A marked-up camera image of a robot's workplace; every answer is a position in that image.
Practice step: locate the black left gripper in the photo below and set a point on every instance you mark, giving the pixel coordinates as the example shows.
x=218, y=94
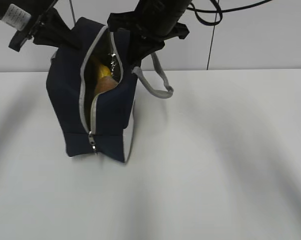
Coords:
x=40, y=20

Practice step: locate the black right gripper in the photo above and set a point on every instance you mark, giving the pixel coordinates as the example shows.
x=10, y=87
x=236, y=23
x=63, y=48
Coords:
x=157, y=20

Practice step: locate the yellow banana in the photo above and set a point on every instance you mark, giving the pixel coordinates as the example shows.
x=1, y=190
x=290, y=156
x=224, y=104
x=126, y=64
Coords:
x=100, y=69

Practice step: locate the brown bread roll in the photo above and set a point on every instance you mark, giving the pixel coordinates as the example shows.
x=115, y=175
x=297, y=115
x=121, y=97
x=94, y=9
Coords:
x=105, y=84

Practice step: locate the navy blue lunch bag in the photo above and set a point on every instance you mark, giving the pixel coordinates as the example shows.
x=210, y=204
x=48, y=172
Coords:
x=102, y=123

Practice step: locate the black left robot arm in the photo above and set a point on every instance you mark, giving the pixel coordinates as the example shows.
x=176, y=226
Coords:
x=5, y=8

